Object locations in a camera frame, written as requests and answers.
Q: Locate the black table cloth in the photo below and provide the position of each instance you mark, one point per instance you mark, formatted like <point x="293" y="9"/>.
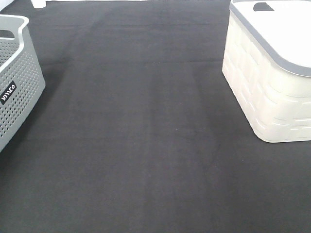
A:
<point x="137" y="130"/>

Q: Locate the white woven-pattern storage basket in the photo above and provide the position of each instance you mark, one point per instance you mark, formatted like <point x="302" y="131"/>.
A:
<point x="267" y="64"/>

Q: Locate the grey perforated plastic basket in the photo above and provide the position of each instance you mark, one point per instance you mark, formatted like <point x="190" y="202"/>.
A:
<point x="21" y="78"/>

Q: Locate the white cup at table edge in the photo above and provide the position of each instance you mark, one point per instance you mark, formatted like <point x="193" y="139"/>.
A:
<point x="39" y="4"/>

